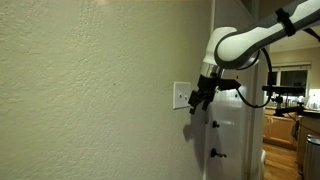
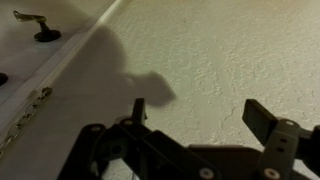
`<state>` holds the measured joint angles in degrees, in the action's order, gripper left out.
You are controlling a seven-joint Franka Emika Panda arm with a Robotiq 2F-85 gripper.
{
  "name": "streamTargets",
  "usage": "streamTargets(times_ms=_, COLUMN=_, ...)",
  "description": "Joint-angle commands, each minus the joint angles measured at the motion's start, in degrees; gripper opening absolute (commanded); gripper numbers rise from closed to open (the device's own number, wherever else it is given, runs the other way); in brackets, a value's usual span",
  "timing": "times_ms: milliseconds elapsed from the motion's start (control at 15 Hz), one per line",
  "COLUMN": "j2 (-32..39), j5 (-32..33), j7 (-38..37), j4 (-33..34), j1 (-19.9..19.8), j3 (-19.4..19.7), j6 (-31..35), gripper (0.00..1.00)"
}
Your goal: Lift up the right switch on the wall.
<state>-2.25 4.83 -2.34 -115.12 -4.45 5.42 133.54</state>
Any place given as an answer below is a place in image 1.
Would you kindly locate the white double switch plate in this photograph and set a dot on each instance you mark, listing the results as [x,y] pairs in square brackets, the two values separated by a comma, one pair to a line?
[180,95]

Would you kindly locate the kitchen window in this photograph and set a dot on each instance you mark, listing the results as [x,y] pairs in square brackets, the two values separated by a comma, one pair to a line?
[293,78]

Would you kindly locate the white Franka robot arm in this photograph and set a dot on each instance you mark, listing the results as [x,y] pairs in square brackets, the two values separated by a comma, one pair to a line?
[246,40]

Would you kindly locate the black camera on stand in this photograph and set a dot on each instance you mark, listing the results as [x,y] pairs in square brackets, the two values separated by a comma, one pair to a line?
[283,90]

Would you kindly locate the wooden kitchen cabinet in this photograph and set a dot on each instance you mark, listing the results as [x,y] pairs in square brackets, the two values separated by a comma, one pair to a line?
[276,130]

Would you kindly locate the grey trash can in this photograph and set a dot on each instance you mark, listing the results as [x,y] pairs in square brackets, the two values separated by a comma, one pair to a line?
[311,156]

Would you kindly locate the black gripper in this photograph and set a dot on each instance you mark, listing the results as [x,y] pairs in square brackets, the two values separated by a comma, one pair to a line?
[207,87]

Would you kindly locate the white door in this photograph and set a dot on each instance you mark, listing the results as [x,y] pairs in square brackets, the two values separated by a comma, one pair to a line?
[230,126]

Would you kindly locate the white object behind door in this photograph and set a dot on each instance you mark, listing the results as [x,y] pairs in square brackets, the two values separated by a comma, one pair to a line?
[262,165]

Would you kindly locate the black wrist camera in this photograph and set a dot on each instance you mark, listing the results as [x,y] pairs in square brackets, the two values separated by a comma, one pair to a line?
[230,84]

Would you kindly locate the white toggle switch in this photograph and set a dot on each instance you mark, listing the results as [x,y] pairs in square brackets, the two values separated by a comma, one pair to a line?
[180,95]
[185,96]

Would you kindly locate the dark deadbolt knob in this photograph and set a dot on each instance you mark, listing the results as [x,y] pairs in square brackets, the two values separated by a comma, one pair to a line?
[216,124]

